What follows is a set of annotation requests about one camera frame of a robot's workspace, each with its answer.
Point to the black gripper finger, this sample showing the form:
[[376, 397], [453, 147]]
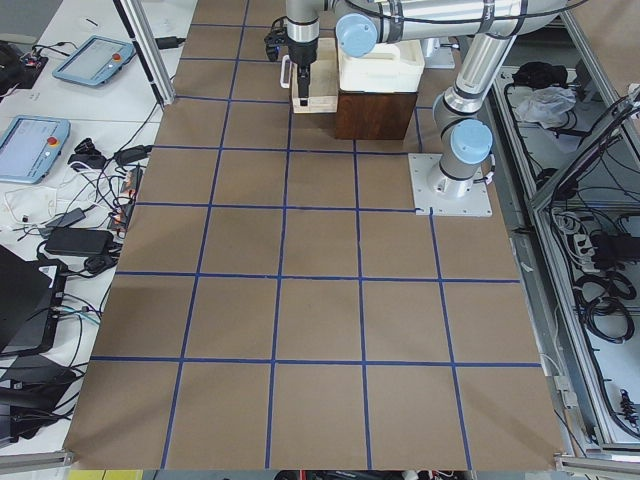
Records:
[[303, 79]]

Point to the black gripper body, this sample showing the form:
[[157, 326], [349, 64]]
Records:
[[304, 53]]

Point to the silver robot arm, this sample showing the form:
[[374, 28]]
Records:
[[493, 27]]

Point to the open wooden drawer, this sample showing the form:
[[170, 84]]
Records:
[[323, 88]]

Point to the dark brown wooden cabinet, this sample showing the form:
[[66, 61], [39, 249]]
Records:
[[373, 116]]

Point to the white foam tray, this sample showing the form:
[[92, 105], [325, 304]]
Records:
[[388, 68]]

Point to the upper blue teach pendant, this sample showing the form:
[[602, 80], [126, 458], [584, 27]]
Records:
[[95, 62]]

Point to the blue teach pendant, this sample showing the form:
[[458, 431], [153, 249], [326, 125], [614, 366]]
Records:
[[95, 62], [30, 146]]

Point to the white crumpled cloth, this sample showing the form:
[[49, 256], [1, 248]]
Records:
[[547, 107]]

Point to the lower blue teach pendant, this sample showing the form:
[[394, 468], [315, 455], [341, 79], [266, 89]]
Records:
[[30, 146]]

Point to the black power brick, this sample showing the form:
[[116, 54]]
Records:
[[78, 242]]

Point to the black laptop computer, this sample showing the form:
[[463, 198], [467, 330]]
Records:
[[30, 293]]

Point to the white drawer handle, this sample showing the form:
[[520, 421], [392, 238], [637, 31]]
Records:
[[285, 72]]

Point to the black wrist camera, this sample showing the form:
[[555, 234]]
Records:
[[276, 38]]

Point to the aluminium frame post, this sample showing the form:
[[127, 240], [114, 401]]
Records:
[[136, 24]]

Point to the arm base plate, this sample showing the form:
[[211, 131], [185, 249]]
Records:
[[436, 194]]

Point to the aluminium side rail frame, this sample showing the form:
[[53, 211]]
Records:
[[578, 186]]

